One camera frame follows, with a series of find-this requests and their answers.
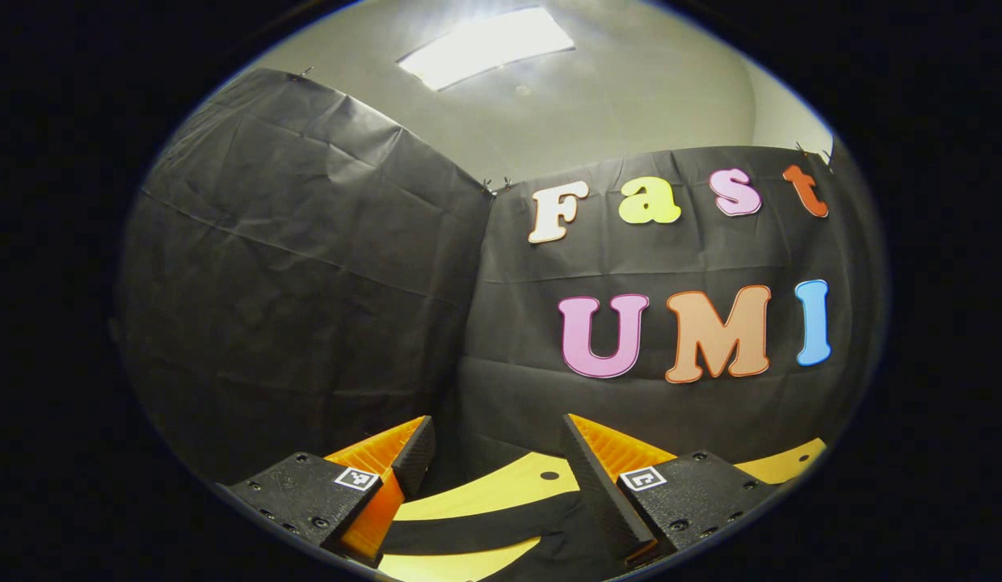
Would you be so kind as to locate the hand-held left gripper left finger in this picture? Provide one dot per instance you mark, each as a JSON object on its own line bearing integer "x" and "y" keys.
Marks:
{"x": 412, "y": 457}

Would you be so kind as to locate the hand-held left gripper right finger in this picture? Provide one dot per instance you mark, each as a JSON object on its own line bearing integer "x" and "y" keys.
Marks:
{"x": 602, "y": 493}

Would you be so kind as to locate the black garment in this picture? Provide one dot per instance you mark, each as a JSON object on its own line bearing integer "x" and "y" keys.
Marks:
{"x": 485, "y": 525}

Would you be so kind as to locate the black backdrop cloth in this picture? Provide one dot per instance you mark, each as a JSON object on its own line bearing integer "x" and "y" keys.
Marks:
{"x": 307, "y": 283}

